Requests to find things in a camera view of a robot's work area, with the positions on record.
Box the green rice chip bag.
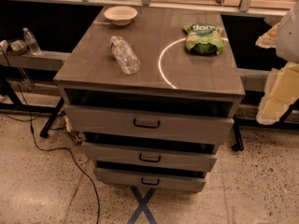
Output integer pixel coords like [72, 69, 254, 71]
[183, 23, 224, 55]

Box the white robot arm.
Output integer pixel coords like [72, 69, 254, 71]
[276, 1, 299, 63]

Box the white paper bowl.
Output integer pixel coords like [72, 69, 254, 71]
[104, 6, 137, 26]

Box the grey drawer cabinet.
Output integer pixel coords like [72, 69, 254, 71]
[54, 7, 245, 179]

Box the clear plastic bottle lying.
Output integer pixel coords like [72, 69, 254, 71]
[110, 35, 140, 75]

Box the middle grey drawer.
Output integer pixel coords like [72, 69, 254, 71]
[81, 142, 217, 172]

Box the grey drawer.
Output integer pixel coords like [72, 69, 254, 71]
[94, 167, 206, 192]
[64, 105, 234, 144]
[81, 142, 217, 172]

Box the top grey drawer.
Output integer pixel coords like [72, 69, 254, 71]
[64, 105, 234, 144]

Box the power strip on floor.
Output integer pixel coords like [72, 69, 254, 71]
[61, 110, 82, 145]

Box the bottom grey drawer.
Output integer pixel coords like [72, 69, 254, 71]
[94, 167, 206, 192]

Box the grey side bench left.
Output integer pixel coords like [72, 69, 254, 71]
[0, 50, 69, 138]

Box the small upright water bottle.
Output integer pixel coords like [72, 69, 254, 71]
[23, 28, 42, 55]

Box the black floor cable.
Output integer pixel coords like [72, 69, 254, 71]
[0, 45, 101, 224]

